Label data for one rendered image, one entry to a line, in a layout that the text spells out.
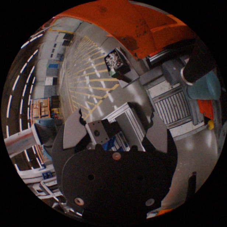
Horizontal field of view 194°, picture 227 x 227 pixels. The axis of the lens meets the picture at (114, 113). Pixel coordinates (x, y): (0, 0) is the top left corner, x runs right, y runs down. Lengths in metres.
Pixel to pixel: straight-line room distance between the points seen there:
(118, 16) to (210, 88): 0.34
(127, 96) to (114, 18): 0.94
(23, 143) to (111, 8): 0.57
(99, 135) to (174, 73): 0.63
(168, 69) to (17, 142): 0.93
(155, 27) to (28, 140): 0.76
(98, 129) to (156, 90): 0.75
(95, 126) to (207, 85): 0.49
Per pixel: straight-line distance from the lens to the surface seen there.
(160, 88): 0.86
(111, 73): 0.38
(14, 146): 0.42
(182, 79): 0.18
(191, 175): 0.35
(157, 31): 0.43
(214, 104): 0.46
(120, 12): 0.31
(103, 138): 0.37
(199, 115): 0.84
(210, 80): 0.27
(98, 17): 0.29
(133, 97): 1.00
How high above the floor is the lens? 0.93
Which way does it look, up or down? 51 degrees down
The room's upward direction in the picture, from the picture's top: 104 degrees counter-clockwise
